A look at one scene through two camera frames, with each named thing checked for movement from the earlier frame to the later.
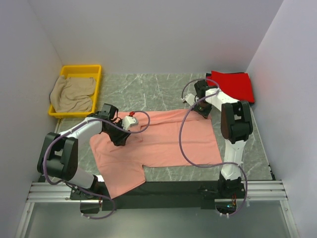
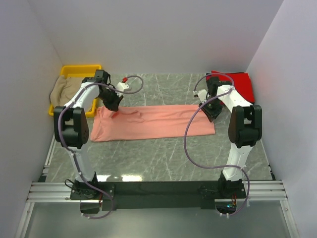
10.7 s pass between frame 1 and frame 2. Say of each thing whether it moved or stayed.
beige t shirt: stayed
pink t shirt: moved
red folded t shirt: stayed
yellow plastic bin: stayed
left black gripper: moved
